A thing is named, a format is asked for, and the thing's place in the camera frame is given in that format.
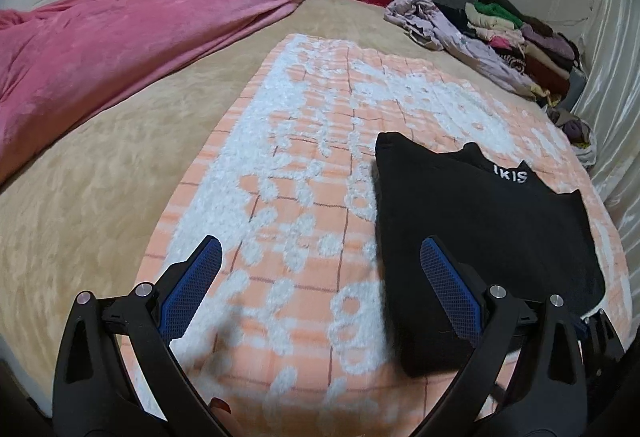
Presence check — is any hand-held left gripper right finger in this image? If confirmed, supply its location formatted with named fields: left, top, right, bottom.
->
left=414, top=236, right=587, bottom=437

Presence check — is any pink plush blanket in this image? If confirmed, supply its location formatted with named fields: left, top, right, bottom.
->
left=0, top=0, right=336, bottom=185

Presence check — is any crumpled purple cloth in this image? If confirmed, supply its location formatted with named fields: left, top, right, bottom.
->
left=547, top=107, right=598, bottom=168

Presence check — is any beige fleece blanket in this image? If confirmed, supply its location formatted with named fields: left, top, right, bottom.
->
left=0, top=0, right=551, bottom=418

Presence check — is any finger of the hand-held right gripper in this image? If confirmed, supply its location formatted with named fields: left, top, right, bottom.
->
left=575, top=307, right=627, bottom=375

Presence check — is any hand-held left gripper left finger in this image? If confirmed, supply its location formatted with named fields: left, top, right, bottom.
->
left=52, top=234, right=232, bottom=437

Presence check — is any pile of folded clothes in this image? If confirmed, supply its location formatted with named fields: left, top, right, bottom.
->
left=440, top=0, right=583, bottom=110

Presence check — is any white curtain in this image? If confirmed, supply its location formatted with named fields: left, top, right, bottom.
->
left=570, top=0, right=640, bottom=268

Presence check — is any pile of assorted clothes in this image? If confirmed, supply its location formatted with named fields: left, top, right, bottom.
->
left=384, top=0, right=546, bottom=100

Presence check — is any peach and white patterned blanket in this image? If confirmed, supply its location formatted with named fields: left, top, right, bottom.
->
left=117, top=33, right=632, bottom=437

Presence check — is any black sweater with orange cuffs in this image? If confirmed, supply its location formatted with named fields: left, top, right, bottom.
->
left=375, top=132, right=607, bottom=379

